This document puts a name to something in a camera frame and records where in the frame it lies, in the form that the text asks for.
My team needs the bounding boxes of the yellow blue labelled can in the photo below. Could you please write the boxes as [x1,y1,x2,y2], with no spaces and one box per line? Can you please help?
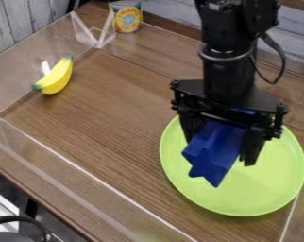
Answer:
[108,0,143,33]

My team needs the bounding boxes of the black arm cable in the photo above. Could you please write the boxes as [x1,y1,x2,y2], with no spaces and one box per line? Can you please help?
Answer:
[251,31,288,85]

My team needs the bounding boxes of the clear acrylic corner bracket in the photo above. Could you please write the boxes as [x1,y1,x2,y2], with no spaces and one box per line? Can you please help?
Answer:
[71,11,116,49]

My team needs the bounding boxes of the green round plate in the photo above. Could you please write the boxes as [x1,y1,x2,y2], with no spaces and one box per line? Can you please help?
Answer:
[160,119,304,216]

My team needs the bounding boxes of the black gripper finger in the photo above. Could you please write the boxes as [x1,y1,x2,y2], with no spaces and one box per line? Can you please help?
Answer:
[240,129,267,166]
[179,112,207,142]

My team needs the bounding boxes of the black cable bottom left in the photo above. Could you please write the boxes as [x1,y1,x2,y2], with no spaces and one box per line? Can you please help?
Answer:
[0,216,55,242]

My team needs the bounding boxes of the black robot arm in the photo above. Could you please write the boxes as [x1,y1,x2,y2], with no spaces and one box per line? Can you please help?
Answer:
[171,0,290,166]

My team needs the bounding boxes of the blue star-shaped block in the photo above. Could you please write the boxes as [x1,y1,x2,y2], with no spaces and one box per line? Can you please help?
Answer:
[182,120,248,188]

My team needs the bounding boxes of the yellow toy banana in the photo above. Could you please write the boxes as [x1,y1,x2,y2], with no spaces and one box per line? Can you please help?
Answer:
[32,54,74,95]

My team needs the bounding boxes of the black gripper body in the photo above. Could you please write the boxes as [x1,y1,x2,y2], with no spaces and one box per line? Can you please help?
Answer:
[171,79,290,140]

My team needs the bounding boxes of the clear acrylic front wall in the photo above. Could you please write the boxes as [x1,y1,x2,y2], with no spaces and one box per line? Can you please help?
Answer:
[0,116,198,242]

